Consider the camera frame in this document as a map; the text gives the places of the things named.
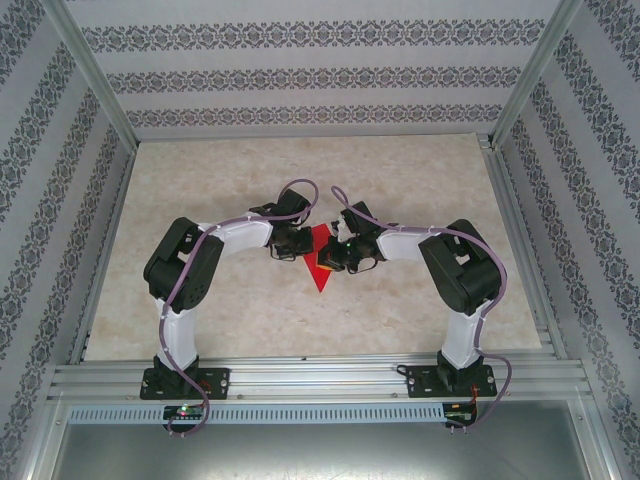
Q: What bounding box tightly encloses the red paper sheet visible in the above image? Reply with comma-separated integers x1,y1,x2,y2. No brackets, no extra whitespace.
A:
301,223,337,294

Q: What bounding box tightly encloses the grey metal sheet panel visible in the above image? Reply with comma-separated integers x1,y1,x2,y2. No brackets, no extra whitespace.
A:
47,399,614,480

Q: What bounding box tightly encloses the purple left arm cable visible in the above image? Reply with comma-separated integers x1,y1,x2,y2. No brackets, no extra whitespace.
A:
158,179,321,439

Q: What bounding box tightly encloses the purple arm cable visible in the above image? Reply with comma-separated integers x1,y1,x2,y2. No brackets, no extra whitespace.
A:
330,185,515,435
158,179,321,439

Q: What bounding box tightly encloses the aluminium mounting rail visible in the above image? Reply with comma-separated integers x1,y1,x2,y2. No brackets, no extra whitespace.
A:
47,352,596,401

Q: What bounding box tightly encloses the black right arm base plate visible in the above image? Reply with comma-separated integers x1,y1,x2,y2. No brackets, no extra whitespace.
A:
405,363,497,400

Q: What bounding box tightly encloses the grey slotted cable duct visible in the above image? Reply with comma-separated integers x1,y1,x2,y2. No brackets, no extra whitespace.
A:
67,402,446,424

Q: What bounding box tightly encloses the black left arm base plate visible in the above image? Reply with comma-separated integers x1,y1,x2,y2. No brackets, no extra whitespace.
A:
139,367,232,402

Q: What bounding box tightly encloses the aluminium side rail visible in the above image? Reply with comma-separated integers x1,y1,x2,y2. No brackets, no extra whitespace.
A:
67,144,139,364
487,144,569,360

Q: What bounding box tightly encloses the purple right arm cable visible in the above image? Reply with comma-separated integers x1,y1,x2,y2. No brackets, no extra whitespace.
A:
330,185,515,435

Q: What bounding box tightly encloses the aluminium frame post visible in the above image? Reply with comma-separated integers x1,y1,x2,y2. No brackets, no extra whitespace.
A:
47,0,141,147
492,0,586,146

